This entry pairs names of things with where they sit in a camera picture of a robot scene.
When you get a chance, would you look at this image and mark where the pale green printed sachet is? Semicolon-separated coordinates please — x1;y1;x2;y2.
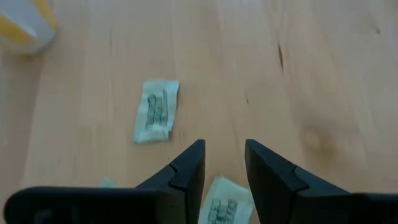
98;177;116;189
198;175;254;224
133;79;180;146

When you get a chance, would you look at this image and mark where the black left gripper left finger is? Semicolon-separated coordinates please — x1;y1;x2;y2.
3;139;206;224

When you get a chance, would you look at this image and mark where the yellow ceramic mug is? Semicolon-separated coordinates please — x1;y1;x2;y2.
0;0;58;55

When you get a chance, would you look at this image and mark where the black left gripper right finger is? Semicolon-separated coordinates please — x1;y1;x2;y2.
244;139;398;224

